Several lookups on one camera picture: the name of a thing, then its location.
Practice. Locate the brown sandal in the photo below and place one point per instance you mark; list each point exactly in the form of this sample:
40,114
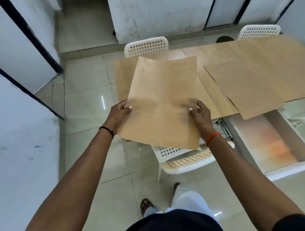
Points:
145,206

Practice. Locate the white trousers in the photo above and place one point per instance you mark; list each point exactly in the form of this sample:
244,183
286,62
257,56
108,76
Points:
190,200

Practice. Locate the black round object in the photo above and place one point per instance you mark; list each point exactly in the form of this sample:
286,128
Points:
225,39

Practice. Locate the white perforated plastic chair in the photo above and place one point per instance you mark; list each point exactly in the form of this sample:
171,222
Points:
188,160
146,46
259,31

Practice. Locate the person's left thumb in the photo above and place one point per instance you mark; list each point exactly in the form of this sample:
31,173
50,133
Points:
127,110

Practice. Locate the dark blue shirt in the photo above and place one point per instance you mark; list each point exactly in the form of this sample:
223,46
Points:
176,221

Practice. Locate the orange wrist thread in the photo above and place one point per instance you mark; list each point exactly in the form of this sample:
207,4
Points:
211,137

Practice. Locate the translucent brown paper sheet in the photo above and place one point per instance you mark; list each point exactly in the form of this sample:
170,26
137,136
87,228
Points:
162,102

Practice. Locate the metal drawer rail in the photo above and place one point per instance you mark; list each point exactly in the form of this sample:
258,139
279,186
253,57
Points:
225,129

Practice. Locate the white open drawer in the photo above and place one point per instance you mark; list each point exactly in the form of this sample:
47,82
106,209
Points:
266,142

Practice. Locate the person's left forearm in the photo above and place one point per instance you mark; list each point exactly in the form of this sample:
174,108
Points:
78,176

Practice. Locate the person's right thumb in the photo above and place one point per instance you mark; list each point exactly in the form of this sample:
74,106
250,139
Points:
193,112

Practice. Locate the black wrist thread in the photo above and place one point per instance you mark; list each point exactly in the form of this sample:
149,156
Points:
107,130

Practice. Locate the person's right hand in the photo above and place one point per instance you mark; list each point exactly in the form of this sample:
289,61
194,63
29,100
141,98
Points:
203,121

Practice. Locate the person's left hand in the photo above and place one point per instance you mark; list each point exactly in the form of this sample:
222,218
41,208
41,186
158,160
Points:
115,117

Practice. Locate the person's right forearm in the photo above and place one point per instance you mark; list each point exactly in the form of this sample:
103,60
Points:
245,180

